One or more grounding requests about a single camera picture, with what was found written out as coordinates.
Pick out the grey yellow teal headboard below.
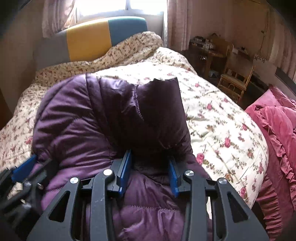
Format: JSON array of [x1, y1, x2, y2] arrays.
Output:
[[33, 16, 148, 70]]

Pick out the pink ruffled bedding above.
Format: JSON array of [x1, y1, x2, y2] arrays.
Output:
[[245, 86, 296, 234]]

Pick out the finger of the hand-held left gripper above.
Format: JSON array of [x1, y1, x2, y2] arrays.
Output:
[[10, 154, 40, 183]]

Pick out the small-flower floral folded duvet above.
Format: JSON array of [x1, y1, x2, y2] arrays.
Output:
[[35, 31, 163, 81]]

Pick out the wooden desk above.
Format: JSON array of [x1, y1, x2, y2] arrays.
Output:
[[188, 37, 233, 78]]

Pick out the bright window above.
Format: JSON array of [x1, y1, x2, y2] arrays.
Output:
[[75, 0, 168, 24]]

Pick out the dark wooden bed board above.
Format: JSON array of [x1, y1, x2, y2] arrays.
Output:
[[274, 67, 296, 85]]

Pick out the wooden chair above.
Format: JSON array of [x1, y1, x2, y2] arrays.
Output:
[[217, 43, 255, 103]]

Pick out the thin wall cable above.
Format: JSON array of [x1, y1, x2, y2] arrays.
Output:
[[258, 9, 270, 57]]

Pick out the large-flower floral bed quilt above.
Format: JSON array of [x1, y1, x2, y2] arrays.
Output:
[[0, 46, 270, 207]]

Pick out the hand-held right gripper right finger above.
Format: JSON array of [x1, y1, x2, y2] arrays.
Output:
[[168, 158, 270, 241]]

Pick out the purple puffer jacket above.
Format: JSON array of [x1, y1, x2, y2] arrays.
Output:
[[32, 75, 213, 241]]

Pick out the striped pink curtain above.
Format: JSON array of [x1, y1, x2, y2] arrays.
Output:
[[266, 11, 296, 77]]

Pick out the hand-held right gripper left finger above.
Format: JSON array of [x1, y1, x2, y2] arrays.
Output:
[[26, 149, 132, 241]]

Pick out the pile of small desk items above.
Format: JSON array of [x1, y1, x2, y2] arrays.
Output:
[[190, 34, 216, 49]]

